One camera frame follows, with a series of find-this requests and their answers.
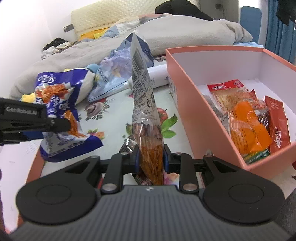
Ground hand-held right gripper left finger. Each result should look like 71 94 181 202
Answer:
44 144 141 193

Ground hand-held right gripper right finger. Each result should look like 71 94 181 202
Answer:
162 144 257 193

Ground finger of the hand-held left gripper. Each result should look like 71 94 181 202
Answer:
45 117 71 133

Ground blue white snack bag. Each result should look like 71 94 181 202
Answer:
35 68 104 163

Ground shallow pink box lid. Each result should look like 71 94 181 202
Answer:
0 137 48 232

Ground deep pink cardboard box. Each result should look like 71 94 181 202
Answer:
165 45 296 180

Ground grey clear snack packet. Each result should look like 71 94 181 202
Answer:
201 92 232 136

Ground white printed spicy strip packet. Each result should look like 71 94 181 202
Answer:
130 31 165 186

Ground red topped clear snack packet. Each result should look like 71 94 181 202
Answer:
206 79 258 114

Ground orange topped snack packet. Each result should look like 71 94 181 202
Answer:
227 101 273 165

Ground brown red snack packet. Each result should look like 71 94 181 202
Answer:
254 108 270 131

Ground red foil snack packet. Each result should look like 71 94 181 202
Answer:
264 96 291 154

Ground silver foil snack packet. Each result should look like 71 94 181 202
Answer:
119 136 139 155

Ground small brown snack packet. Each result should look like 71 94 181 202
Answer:
132 173 152 186

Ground white blue plush toy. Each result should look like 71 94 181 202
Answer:
20 63 100 105

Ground translucent blue plastic bag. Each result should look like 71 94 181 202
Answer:
87 38 155 103

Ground white cloth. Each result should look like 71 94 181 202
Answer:
41 47 57 58

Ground black cloth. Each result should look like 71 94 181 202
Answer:
43 38 70 50

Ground white spray bottle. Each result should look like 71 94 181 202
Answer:
128 64 170 90

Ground yellow pillow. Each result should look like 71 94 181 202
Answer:
79 27 110 41

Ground cream quilted headboard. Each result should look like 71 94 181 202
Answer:
70 0 160 42

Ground grey duvet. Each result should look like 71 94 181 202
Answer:
9 13 253 100

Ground light blue bed sheet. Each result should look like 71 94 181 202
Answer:
232 42 264 48

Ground black clothing pile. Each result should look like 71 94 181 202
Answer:
154 0 214 22

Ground blue chair back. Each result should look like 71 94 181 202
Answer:
240 6 262 44

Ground blue curtain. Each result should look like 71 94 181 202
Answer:
265 14 296 67

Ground dark hanging clothes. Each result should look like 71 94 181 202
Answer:
275 0 296 26

